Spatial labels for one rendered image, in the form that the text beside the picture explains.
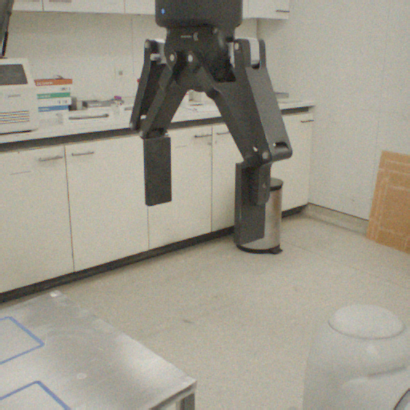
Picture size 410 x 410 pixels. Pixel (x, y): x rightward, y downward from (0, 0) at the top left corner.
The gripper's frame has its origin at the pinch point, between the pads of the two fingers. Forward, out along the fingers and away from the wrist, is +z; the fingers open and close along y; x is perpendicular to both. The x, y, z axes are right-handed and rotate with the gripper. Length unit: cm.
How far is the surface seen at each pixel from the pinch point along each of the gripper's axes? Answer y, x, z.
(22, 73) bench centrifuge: 223, -68, 0
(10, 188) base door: 219, -55, 56
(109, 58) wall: 282, -151, -4
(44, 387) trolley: 34, 5, 38
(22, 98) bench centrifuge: 219, -66, 12
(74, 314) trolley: 52, -10, 38
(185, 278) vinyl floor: 186, -140, 120
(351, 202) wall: 178, -289, 101
